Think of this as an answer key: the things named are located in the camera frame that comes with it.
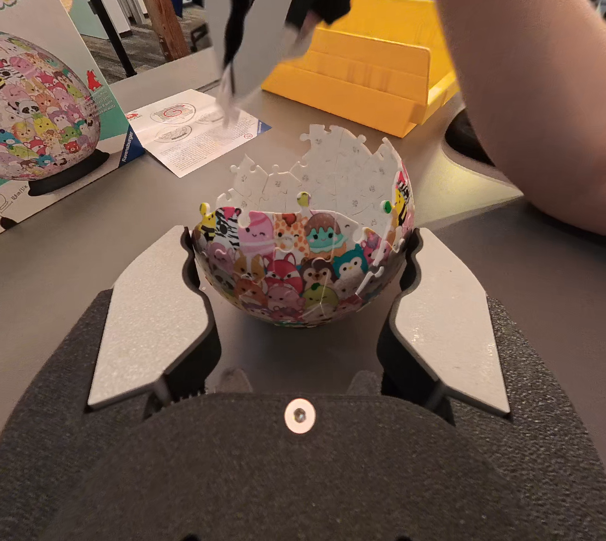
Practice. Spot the white instruction leaflet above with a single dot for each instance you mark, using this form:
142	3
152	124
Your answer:
189	143

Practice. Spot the person's right forearm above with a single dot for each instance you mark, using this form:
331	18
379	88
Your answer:
521	76

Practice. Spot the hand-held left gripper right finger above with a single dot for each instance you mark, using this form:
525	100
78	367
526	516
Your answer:
449	328

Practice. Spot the puzzle ball cardboard box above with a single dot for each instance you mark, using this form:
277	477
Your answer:
47	76

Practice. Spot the yellow plastic bin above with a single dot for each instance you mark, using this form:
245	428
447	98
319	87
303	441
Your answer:
378	76

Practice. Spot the black textured wrist rest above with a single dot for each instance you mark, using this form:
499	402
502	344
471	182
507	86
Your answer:
466	143

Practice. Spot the colourful puzzle ball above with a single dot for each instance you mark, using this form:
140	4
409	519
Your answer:
284	275

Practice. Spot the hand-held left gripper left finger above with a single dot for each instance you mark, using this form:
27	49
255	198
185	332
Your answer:
151	323

